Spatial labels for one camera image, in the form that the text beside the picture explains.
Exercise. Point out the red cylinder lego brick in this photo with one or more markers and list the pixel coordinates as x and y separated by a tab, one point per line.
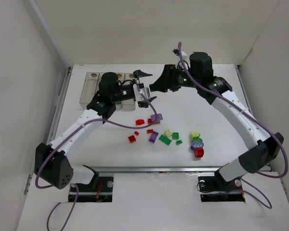
198	152

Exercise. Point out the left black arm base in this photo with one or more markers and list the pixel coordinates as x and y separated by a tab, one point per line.
101	193

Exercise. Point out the red flat lego brick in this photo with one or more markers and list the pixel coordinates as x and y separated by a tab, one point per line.
153	122

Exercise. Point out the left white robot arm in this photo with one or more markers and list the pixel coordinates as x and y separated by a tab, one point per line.
52	160

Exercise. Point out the purple rounded lego brick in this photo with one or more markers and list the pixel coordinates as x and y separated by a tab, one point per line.
157	116

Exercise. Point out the green long lego brick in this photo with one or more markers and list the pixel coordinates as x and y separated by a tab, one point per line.
165	140

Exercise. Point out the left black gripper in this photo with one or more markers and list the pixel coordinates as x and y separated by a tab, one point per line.
127	92

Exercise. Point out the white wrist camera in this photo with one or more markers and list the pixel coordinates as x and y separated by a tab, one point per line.
177	52
140	94

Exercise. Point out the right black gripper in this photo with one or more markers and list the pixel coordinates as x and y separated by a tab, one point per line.
172	78

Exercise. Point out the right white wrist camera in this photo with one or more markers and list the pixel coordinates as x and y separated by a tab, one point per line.
177	52

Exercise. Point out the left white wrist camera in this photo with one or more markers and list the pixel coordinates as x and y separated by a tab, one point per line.
140	94

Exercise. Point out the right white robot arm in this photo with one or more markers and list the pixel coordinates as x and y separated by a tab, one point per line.
263	146

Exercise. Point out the green lettered lego brick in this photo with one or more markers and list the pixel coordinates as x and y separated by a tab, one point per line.
175	136

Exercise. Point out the yellow rounded lego brick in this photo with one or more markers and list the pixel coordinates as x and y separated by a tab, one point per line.
194	134

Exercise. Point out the red round lego piece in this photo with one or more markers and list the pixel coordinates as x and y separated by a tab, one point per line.
139	122

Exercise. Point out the red slope lego brick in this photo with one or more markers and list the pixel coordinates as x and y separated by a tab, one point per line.
132	139

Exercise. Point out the yellow square lego brick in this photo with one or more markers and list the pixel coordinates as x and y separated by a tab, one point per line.
168	133

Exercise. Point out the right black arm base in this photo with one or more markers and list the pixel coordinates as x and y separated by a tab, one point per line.
212	190

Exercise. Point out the clear container far left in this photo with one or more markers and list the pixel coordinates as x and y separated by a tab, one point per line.
89	88

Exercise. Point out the purple flat lego brick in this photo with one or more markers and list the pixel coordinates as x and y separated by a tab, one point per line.
153	137

